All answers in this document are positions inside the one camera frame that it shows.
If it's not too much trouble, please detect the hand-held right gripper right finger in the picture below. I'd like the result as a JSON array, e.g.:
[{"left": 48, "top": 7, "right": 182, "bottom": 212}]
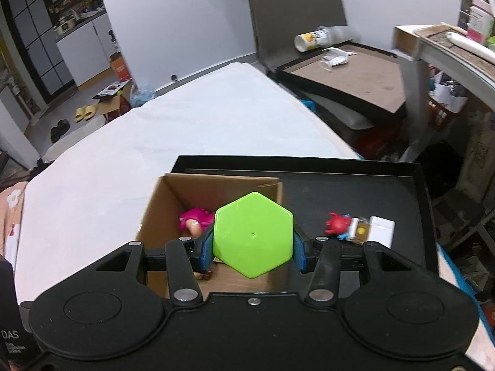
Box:
[{"left": 293, "top": 227, "right": 420, "bottom": 304}]

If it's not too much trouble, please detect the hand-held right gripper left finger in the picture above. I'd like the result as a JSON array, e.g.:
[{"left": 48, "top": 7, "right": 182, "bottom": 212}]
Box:
[{"left": 95, "top": 226, "right": 215, "bottom": 304}]

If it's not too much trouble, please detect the pink bear toy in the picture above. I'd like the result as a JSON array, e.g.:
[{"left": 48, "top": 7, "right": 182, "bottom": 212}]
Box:
[{"left": 178, "top": 208, "right": 216, "bottom": 238}]

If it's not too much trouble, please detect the green hexagonal cup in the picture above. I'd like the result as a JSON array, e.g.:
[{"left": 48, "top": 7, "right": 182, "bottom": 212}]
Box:
[{"left": 213, "top": 192, "right": 295, "bottom": 279}]

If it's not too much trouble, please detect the brown cardboard box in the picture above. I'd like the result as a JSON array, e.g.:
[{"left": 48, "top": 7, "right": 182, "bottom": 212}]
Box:
[{"left": 135, "top": 174, "right": 285, "bottom": 302}]

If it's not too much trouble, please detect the red crab toy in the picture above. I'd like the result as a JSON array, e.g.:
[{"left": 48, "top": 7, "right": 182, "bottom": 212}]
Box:
[{"left": 324, "top": 212, "right": 352, "bottom": 240}]

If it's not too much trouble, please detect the black tray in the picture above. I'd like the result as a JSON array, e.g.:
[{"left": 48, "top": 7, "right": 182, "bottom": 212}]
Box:
[{"left": 170, "top": 155, "right": 439, "bottom": 275}]

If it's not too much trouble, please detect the white charger plug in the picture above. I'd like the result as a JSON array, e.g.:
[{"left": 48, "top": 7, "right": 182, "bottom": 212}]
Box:
[{"left": 365, "top": 216, "right": 397, "bottom": 247}]

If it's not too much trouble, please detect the floral pink blanket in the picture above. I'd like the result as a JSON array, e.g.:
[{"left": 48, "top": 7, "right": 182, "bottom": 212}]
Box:
[{"left": 0, "top": 183, "right": 29, "bottom": 263}]

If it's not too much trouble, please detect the dark grey cushion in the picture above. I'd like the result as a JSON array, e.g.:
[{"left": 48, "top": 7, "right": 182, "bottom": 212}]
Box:
[{"left": 305, "top": 93, "right": 387, "bottom": 132}]

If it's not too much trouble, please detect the blue plastic bag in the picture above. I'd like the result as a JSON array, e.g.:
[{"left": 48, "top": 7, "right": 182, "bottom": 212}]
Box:
[{"left": 129, "top": 83, "right": 156, "bottom": 107}]

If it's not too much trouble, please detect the open floor cardboard box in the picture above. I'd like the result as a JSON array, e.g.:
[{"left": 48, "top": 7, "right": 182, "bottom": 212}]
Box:
[{"left": 92, "top": 79, "right": 134, "bottom": 124}]

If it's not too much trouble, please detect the black-framed brown board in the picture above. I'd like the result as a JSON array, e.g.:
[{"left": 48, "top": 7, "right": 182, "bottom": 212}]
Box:
[{"left": 276, "top": 42, "right": 407, "bottom": 114}]

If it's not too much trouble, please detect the grey desk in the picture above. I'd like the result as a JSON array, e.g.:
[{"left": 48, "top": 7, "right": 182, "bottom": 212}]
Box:
[{"left": 392, "top": 23, "right": 495, "bottom": 163}]

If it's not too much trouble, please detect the red plastic basket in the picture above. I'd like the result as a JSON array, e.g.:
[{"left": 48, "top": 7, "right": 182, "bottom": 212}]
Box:
[{"left": 427, "top": 93, "right": 470, "bottom": 128}]

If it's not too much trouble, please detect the orange cardboard box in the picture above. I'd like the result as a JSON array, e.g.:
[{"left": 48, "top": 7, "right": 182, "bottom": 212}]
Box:
[{"left": 109, "top": 52, "right": 132, "bottom": 82}]

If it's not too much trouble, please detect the white yellow bottle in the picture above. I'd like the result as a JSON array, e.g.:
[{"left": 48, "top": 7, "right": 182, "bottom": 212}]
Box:
[{"left": 295, "top": 26, "right": 358, "bottom": 52}]

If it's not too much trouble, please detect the white cabinet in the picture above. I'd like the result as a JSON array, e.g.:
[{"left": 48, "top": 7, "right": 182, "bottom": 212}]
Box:
[{"left": 56, "top": 11, "right": 120, "bottom": 87}]

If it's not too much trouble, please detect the grey chair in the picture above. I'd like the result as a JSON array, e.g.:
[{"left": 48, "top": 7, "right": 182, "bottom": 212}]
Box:
[{"left": 243, "top": 0, "right": 349, "bottom": 72}]

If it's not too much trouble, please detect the patterned brown mat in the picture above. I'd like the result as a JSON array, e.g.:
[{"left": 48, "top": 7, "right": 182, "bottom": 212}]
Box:
[{"left": 421, "top": 27, "right": 495, "bottom": 64}]

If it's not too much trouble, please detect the black-framed glass door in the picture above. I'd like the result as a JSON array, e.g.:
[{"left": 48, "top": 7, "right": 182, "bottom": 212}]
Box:
[{"left": 0, "top": 0, "right": 76, "bottom": 105}]

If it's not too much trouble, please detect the white bottle red label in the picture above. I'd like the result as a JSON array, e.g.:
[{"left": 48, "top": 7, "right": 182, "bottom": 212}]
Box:
[{"left": 466, "top": 6, "right": 495, "bottom": 43}]

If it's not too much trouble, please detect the white cable bundle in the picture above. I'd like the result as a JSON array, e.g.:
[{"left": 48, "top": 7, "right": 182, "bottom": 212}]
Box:
[{"left": 320, "top": 47, "right": 358, "bottom": 71}]

